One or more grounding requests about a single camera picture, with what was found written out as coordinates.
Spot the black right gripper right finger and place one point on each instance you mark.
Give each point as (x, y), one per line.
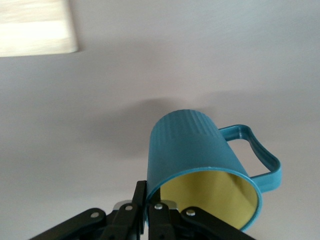
(165, 222)

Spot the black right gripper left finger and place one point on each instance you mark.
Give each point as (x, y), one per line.
(125, 220)

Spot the teal cup with yellow inside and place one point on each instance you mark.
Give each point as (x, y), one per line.
(190, 150)

